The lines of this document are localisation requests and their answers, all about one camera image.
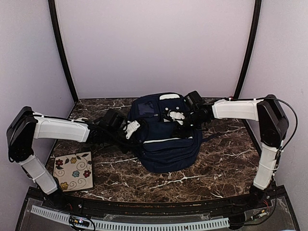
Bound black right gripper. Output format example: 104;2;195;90
170;112;206;139

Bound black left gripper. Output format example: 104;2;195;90
105;128;140;155

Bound navy blue backpack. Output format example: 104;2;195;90
128;92;203;173

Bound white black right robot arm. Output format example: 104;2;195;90
163;91;295;190

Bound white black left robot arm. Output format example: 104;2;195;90
6;106;145;210

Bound cream floral mug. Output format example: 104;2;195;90
76;117;89;122

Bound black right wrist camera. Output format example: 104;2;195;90
184;91;205;111

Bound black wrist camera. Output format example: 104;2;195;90
184;91;205;111
101;109;126;130

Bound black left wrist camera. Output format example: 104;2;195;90
101;109;126;130

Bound white slotted cable duct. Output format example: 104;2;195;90
30;205;230;231

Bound black front rail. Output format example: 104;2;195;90
23;186;292;216

